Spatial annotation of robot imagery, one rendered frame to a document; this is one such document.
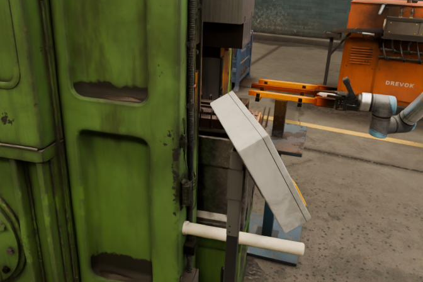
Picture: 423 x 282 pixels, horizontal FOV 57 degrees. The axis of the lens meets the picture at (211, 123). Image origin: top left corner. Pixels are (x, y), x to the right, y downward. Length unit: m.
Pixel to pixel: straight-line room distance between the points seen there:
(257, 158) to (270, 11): 8.49
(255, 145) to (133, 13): 0.63
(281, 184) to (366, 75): 4.16
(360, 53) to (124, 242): 3.93
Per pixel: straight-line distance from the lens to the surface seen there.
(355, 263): 2.51
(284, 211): 1.00
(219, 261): 1.89
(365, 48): 4.99
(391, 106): 2.07
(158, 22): 1.20
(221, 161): 1.60
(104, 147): 1.48
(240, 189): 1.11
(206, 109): 1.64
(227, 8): 1.40
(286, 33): 9.29
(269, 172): 0.93
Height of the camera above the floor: 1.54
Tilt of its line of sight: 22 degrees down
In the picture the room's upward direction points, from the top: 2 degrees clockwise
